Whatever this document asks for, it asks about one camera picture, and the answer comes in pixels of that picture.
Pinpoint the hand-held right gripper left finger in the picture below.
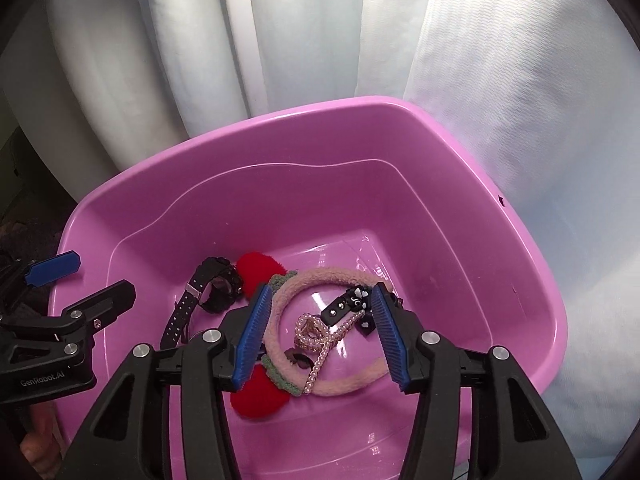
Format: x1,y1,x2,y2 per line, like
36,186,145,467
70,284,273,480

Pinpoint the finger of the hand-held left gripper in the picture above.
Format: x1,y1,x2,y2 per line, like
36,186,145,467
24,251,82,288
47,280,137,333

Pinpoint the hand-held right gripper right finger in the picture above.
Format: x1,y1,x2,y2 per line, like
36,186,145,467
372,282,583,480

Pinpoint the black bow strap keychain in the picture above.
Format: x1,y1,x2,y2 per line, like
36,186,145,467
322,284,403,336

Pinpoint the gold pearl hair clip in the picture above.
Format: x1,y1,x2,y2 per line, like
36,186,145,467
294,310,366,395

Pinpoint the black wrist watch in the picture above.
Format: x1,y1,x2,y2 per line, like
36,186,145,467
160,256,243,348

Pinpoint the pink strawberry plush headband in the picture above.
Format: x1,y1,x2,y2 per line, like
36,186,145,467
230,251,401,420

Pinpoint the pink plastic tub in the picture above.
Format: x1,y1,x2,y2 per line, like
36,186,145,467
54,96,568,480

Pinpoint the person's left hand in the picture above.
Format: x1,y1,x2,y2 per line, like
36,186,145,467
20,404,63,468

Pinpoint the white curtain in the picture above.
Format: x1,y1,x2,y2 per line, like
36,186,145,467
0,0,640,461

